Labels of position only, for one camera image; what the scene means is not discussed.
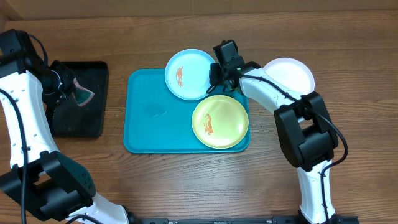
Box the black water tray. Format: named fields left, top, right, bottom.
left=46, top=61, right=109, bottom=138

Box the yellow-green plate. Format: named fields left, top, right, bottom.
left=192, top=95, right=249, bottom=149

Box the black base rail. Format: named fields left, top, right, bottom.
left=130, top=215, right=360, bottom=224

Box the teal plastic tray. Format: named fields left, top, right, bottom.
left=123, top=68, right=251, bottom=154

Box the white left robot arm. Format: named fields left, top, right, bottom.
left=1, top=29, right=137, bottom=223

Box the white plate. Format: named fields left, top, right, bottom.
left=263, top=58, right=315, bottom=95

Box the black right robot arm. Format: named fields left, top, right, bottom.
left=207, top=40, right=338, bottom=223

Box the brown cardboard backdrop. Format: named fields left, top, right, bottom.
left=1, top=0, right=397, bottom=20

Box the light blue plate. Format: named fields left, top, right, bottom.
left=165, top=49, right=215, bottom=100

